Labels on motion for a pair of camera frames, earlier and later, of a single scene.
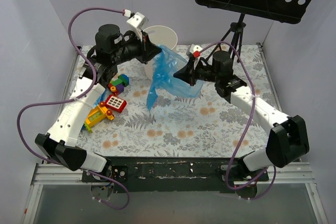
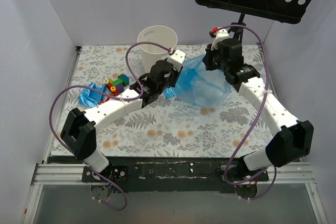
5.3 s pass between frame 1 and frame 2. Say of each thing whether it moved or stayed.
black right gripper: moved
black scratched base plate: stayed
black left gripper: moved
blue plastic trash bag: moved
